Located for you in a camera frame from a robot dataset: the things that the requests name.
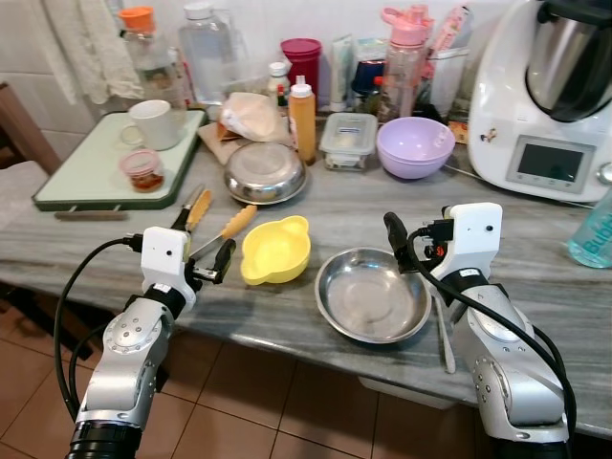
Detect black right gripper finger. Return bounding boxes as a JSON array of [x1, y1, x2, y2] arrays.
[[383, 211, 412, 271]]

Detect steel tongs with orange tips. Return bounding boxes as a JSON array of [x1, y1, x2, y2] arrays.
[[182, 188, 259, 264]]

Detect yellow plastic bowl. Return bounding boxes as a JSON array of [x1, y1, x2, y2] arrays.
[[240, 215, 312, 286]]

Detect shallow steel plate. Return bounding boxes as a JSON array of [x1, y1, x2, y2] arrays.
[[315, 248, 433, 345]]

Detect purple plastic bowl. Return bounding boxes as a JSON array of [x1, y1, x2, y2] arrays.
[[376, 117, 456, 181]]

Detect upturned steel bowl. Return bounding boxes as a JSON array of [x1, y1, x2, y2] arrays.
[[224, 142, 308, 206]]

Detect glass food container with lid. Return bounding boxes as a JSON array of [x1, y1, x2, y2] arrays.
[[319, 112, 380, 173]]

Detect brown wooden board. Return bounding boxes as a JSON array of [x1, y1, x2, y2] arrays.
[[198, 122, 240, 165]]

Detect small jar with pink lid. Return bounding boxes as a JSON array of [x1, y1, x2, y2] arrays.
[[119, 148, 165, 193]]

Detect bagged bread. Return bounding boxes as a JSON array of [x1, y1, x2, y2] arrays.
[[218, 92, 293, 144]]

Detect orange squeeze bottle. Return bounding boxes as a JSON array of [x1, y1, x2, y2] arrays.
[[289, 76, 317, 165]]

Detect dark blue cup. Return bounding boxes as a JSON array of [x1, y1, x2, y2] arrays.
[[351, 59, 390, 118]]

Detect white mug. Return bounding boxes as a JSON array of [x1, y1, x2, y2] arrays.
[[120, 99, 185, 152]]

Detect clear plastic jug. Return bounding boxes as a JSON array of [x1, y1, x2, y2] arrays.
[[427, 46, 471, 122]]

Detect pale green tray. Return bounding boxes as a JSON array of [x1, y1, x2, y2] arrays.
[[32, 108, 208, 212]]

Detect white food processor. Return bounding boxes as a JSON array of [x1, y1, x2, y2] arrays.
[[468, 0, 612, 205]]

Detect clear blue water bottle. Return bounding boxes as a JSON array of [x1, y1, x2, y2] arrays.
[[568, 196, 612, 270]]

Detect pale food packet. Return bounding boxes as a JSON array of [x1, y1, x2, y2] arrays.
[[328, 34, 357, 111]]

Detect pink drink bottle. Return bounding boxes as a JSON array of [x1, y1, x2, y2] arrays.
[[381, 5, 433, 120]]

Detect small white-capped sauce bottle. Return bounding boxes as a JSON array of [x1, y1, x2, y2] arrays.
[[269, 61, 291, 108]]

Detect maroon canister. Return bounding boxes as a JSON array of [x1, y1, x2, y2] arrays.
[[280, 38, 323, 95]]

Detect clear bottle with white cap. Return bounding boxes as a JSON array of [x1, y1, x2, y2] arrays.
[[178, 2, 240, 106]]

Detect red white snack packet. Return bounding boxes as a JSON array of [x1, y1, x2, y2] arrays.
[[435, 5, 472, 58]]

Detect glass bottle with orange cap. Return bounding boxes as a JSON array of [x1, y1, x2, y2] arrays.
[[119, 6, 187, 108]]

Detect hanging beige towel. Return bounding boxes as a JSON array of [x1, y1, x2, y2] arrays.
[[38, 0, 144, 104]]

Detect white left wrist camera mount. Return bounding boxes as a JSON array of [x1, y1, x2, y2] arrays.
[[141, 227, 197, 309]]

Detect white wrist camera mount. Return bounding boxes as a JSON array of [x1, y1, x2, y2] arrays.
[[141, 227, 197, 309], [442, 203, 504, 280]]

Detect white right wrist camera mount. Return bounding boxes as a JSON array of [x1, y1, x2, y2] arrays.
[[442, 203, 504, 280]]

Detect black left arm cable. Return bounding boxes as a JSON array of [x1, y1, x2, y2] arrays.
[[53, 236, 144, 422]]

